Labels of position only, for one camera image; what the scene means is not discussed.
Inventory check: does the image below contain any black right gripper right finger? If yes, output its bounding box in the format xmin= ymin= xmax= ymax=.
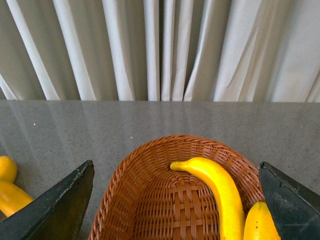
xmin=258 ymin=161 xmax=320 ymax=240

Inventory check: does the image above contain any brown wicker basket right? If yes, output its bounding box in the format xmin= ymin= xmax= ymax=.
xmin=89 ymin=134 xmax=264 ymax=240

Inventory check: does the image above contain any curved yellow banana in basket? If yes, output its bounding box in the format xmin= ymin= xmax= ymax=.
xmin=170 ymin=157 xmax=245 ymax=240

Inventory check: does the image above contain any white pleated curtain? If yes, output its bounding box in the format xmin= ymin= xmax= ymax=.
xmin=0 ymin=0 xmax=320 ymax=103

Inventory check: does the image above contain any yellow banana basket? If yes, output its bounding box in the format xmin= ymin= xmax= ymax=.
xmin=243 ymin=201 xmax=281 ymax=240

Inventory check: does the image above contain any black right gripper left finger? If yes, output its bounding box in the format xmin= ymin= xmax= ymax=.
xmin=0 ymin=160 xmax=95 ymax=240

